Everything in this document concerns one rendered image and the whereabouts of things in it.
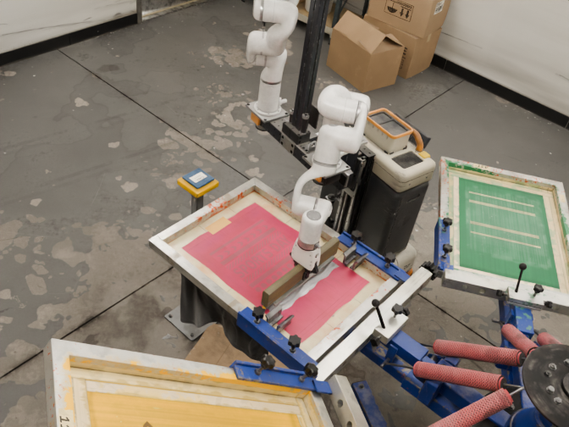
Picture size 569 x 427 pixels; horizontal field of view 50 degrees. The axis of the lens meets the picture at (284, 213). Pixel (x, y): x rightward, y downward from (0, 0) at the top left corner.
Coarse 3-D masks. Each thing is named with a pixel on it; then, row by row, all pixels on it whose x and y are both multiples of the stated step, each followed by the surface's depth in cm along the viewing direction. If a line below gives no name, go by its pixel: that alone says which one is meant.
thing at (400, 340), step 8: (400, 336) 206; (408, 336) 206; (384, 344) 208; (392, 344) 205; (400, 344) 203; (408, 344) 204; (416, 344) 204; (400, 352) 204; (408, 352) 201; (416, 352) 202; (424, 352) 202; (408, 360) 203; (416, 360) 201
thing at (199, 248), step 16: (208, 240) 240; (224, 240) 242; (192, 256) 233; (208, 256) 234; (224, 272) 229; (240, 288) 224; (256, 304) 219; (304, 304) 222; (320, 304) 223; (304, 320) 217; (320, 320) 218; (304, 336) 212
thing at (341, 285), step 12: (252, 204) 259; (240, 216) 253; (252, 216) 254; (264, 216) 255; (228, 228) 247; (240, 228) 248; (276, 228) 250; (288, 228) 251; (336, 276) 234; (348, 276) 235; (360, 276) 236; (312, 288) 228; (324, 288) 229; (336, 288) 230; (348, 288) 231; (360, 288) 231; (324, 300) 225; (336, 300) 226; (348, 300) 226
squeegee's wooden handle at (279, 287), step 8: (336, 240) 235; (320, 248) 230; (328, 248) 231; (336, 248) 237; (320, 256) 228; (328, 256) 234; (320, 264) 233; (288, 272) 219; (296, 272) 220; (280, 280) 216; (288, 280) 217; (296, 280) 223; (272, 288) 213; (280, 288) 215; (288, 288) 221; (264, 296) 212; (272, 296) 213; (280, 296) 219; (264, 304) 215; (272, 304) 217
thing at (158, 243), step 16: (240, 192) 258; (272, 192) 261; (208, 208) 249; (224, 208) 255; (288, 208) 256; (176, 224) 240; (192, 224) 242; (160, 240) 232; (176, 256) 227; (192, 272) 222; (208, 288) 218; (384, 288) 228; (224, 304) 215; (240, 304) 214; (368, 304) 221; (352, 320) 215; (336, 336) 209; (320, 352) 203
